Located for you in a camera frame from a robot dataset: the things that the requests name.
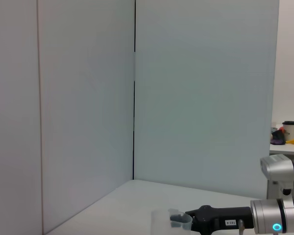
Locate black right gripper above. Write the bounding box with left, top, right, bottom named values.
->
left=170, top=205, right=254, bottom=235

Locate clear plastic measuring cup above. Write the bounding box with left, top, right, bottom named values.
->
left=150, top=208, right=194, bottom=235

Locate white paper cup dark lid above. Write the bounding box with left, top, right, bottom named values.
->
left=282, top=121, right=294, bottom=142

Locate black and red object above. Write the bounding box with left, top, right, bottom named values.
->
left=271, top=127, right=287, bottom=141

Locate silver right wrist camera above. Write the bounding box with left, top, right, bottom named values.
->
left=259, top=154, right=294, bottom=196

